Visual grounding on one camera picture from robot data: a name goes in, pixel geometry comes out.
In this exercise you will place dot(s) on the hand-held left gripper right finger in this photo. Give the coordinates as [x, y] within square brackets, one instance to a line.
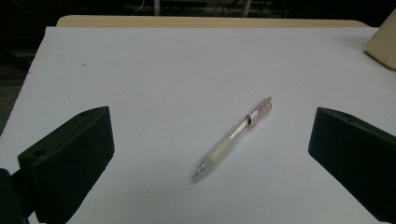
[355, 149]

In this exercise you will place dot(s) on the white table sheet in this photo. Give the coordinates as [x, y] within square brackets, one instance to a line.
[174, 71]

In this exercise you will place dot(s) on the light wooden table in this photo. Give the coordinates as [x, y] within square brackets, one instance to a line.
[199, 21]

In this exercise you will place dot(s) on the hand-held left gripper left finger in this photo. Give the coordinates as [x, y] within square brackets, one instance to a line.
[68, 161]

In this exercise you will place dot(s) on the clear pen with white grip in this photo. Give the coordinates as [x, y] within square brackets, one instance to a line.
[222, 146]

